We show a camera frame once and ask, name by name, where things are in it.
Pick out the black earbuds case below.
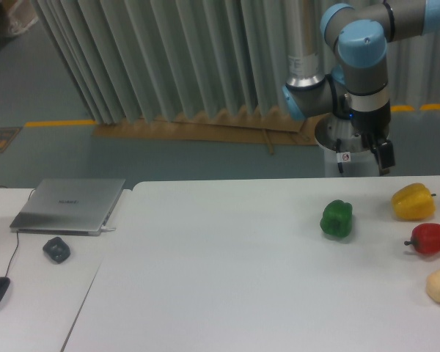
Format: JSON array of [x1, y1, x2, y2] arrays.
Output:
[[43, 237, 71, 264]]

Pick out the cardboard boxes in corner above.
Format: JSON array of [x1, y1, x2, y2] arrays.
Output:
[[0, 0, 38, 38]]

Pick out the grey-green pleated curtain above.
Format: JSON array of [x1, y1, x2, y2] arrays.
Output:
[[29, 0, 440, 125]]

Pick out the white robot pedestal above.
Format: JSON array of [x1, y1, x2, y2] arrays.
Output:
[[315, 114, 380, 177]]

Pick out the brown cardboard sheet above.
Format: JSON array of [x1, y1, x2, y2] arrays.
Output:
[[92, 106, 325, 155]]

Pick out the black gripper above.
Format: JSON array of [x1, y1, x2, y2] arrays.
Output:
[[351, 102, 395, 173]]

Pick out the black cable with tag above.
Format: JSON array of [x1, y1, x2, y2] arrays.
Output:
[[334, 138, 352, 177]]

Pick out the black mouse cable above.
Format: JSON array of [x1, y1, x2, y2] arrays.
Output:
[[0, 186, 20, 279]]

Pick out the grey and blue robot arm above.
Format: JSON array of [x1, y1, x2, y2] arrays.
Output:
[[282, 1, 440, 177]]

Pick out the yellow bell pepper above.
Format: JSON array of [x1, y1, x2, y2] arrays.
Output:
[[391, 183, 436, 221]]

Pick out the red bell pepper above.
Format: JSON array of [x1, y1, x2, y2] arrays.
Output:
[[404, 223, 440, 255]]

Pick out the silver laptop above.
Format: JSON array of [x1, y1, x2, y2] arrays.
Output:
[[10, 178, 125, 235]]

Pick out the green bell pepper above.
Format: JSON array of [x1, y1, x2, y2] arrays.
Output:
[[320, 199, 353, 238]]

